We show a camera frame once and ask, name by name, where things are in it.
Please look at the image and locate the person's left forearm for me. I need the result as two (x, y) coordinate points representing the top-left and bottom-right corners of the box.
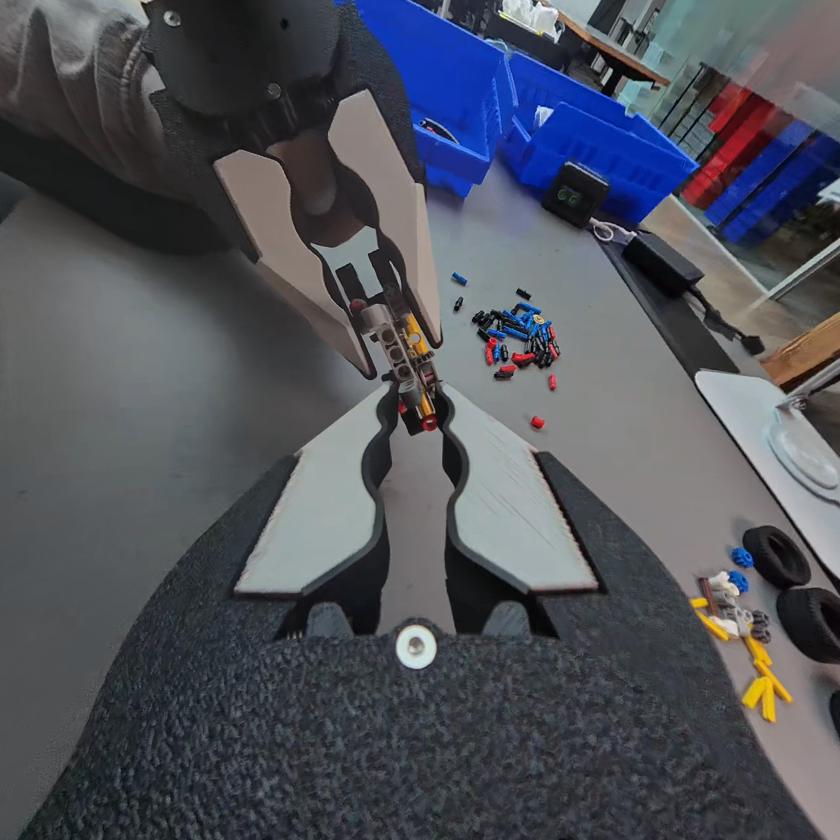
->
(0, 0), (231, 257)

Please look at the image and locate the wooden table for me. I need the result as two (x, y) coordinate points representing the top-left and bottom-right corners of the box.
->
(551, 0), (670, 93)
(761, 328), (840, 388)

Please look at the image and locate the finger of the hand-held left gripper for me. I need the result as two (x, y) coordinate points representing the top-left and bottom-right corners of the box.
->
(213, 147), (382, 380)
(327, 88), (444, 350)

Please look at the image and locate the black toy tyre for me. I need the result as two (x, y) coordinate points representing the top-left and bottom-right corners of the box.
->
(776, 587), (840, 664)
(743, 525), (813, 588)

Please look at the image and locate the grey toy brick assembly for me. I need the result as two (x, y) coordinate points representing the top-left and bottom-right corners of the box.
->
(335, 248), (442, 435)

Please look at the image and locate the pile of blue black pins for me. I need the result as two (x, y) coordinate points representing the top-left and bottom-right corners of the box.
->
(451, 270), (562, 392)

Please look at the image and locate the blue storage bin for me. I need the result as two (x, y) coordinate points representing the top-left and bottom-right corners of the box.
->
(335, 0), (519, 198)
(499, 52), (700, 224)

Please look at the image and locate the wooden top table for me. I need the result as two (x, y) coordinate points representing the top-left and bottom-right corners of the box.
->
(551, 0), (670, 93)

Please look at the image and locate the grey desk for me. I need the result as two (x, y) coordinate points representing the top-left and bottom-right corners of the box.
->
(0, 154), (840, 840)

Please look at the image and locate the pile of yellow grey bricks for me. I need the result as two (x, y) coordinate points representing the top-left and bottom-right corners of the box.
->
(689, 570), (795, 723)

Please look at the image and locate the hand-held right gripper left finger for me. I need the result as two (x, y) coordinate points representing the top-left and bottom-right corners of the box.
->
(233, 382), (400, 598)

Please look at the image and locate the black power adapter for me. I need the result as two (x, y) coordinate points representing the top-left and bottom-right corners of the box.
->
(620, 231), (706, 298)

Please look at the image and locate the stack of red blue crates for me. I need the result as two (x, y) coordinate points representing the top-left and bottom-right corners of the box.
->
(679, 85), (840, 247)

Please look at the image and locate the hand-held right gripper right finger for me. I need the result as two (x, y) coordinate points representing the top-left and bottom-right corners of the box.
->
(436, 382), (601, 597)

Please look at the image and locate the black cable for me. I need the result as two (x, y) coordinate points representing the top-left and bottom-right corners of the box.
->
(686, 289), (765, 355)

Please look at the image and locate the black cube device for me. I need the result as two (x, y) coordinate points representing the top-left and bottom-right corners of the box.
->
(541, 161), (611, 229)

